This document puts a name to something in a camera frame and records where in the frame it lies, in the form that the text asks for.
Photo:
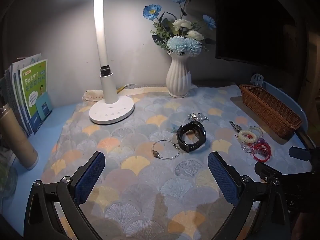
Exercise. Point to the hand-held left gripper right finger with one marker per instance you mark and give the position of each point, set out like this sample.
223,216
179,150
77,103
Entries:
222,177

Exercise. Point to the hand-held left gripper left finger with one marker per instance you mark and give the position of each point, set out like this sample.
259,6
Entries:
90,177

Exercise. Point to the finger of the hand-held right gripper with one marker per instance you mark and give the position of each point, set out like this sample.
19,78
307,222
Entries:
268,171
302,154

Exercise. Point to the black wristwatch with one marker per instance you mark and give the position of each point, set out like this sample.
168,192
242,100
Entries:
181,140

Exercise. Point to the brown wicker basket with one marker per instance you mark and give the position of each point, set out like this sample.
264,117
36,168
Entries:
270,107

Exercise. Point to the small metal key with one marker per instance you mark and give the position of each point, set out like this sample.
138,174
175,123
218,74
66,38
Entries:
235,127

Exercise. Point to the fan pattern tablecloth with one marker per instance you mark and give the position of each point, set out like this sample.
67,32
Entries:
150,175

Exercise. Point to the beige cylindrical bottle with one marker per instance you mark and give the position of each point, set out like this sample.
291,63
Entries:
17,142

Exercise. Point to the green glass jar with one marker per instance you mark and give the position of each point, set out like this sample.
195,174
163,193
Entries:
6,180

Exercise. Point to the green cover workbook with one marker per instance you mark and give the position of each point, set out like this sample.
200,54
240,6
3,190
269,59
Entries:
35,87

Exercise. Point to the white lace trim cloth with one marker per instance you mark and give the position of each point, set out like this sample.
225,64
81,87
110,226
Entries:
150,90

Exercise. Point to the white ribbed vase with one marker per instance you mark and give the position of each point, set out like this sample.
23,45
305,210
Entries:
178,80

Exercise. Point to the grey book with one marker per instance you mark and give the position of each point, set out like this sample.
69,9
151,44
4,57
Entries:
12,92

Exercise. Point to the white cover workbook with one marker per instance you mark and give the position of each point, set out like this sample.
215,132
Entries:
27,61

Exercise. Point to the white desk lamp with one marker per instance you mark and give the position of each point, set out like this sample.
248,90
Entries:
102,42

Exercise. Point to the blue and white flower bouquet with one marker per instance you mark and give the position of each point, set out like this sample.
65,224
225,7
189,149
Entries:
178,43

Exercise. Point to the black monitor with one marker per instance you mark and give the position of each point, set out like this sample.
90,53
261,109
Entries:
250,17

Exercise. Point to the metal bracket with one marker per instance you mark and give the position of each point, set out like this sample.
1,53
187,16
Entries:
257,78

